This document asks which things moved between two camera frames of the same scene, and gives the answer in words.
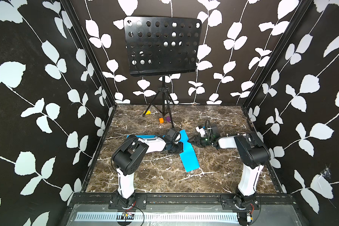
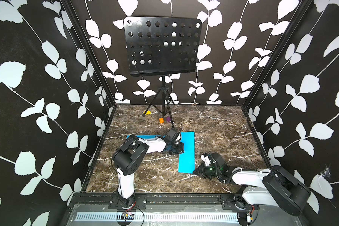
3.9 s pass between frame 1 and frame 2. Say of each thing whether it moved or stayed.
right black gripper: moved
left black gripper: stayed
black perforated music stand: stayed
